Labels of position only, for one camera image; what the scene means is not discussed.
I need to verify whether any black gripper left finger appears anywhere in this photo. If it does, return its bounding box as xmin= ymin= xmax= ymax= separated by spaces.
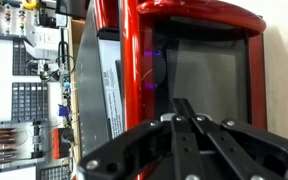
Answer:
xmin=76 ymin=98 xmax=207 ymax=180

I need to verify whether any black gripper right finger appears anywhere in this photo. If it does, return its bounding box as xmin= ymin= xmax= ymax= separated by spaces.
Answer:
xmin=183 ymin=98 xmax=288 ymax=180

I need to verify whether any black microwave body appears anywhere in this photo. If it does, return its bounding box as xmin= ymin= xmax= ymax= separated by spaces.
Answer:
xmin=75 ymin=0 xmax=125 ymax=158

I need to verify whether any orange box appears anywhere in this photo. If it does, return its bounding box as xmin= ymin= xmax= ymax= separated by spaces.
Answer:
xmin=52 ymin=128 xmax=74 ymax=160

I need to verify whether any black bin rack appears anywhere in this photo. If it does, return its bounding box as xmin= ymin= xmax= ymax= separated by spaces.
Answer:
xmin=11 ymin=81 xmax=50 ymax=122
xmin=12 ymin=39 xmax=35 ymax=76
xmin=38 ymin=164 xmax=72 ymax=180

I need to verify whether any white device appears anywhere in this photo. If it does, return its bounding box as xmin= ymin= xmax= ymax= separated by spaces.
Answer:
xmin=25 ymin=24 xmax=64 ymax=60

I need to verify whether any yellow tape roll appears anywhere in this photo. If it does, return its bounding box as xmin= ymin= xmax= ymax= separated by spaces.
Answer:
xmin=22 ymin=0 xmax=39 ymax=10

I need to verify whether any wire spool rack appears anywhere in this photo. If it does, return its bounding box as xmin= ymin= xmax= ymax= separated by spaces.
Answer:
xmin=0 ymin=3 xmax=28 ymax=36

